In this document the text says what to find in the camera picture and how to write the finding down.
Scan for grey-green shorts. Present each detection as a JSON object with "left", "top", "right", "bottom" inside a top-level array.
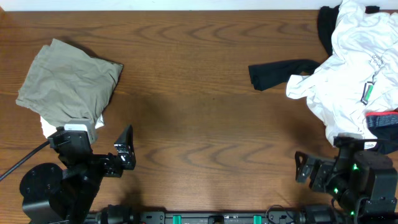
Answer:
[{"left": 16, "top": 39, "right": 123, "bottom": 127}]

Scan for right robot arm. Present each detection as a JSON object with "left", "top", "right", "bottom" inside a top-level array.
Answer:
[{"left": 295, "top": 137, "right": 397, "bottom": 223}]

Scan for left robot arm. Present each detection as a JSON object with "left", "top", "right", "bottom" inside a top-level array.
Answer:
[{"left": 19, "top": 126, "right": 139, "bottom": 223}]

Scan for folded white t-shirt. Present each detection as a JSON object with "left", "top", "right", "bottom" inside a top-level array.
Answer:
[{"left": 40, "top": 114, "right": 105, "bottom": 138}]

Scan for dark garment with red band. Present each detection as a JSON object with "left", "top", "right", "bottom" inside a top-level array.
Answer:
[{"left": 366, "top": 111, "right": 397, "bottom": 154}]

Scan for black garment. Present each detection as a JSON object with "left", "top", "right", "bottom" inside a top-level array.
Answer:
[{"left": 248, "top": 5, "right": 381, "bottom": 92}]

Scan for crumpled white shirt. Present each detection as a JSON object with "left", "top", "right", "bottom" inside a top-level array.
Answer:
[{"left": 286, "top": 1, "right": 397, "bottom": 149}]

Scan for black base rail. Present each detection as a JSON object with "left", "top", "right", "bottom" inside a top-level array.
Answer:
[{"left": 83, "top": 205, "right": 350, "bottom": 224}]

